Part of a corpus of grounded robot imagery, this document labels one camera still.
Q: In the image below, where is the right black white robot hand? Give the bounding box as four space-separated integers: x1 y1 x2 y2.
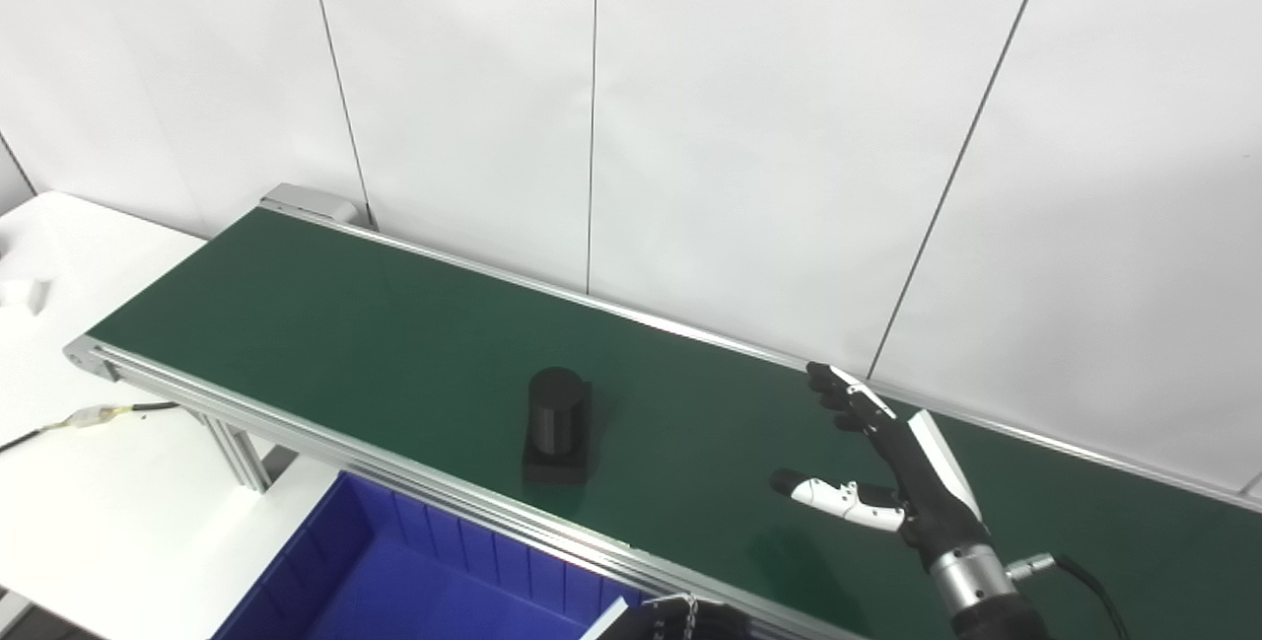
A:
769 361 992 572

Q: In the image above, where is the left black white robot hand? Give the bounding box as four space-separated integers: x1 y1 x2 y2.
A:
582 593 752 640

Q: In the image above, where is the black cylinder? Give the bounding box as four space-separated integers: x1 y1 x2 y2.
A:
521 367 595 485

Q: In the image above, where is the blue bin with white parts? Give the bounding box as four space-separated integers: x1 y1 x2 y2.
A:
212 470 657 640

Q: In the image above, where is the green conveyor belt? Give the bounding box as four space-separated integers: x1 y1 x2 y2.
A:
87 206 1262 640
64 201 1262 640

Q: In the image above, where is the aluminium conveyor leg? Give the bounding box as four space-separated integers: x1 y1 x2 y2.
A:
197 411 273 493

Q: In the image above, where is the grey conveyor end cap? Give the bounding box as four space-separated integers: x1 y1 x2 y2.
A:
261 183 358 225

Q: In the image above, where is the white block part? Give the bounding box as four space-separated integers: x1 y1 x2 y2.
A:
0 278 50 316

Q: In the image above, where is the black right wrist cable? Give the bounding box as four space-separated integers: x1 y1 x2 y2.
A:
1006 551 1130 640

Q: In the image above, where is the black cable with yellow connector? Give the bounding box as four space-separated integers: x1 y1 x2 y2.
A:
0 401 180 454

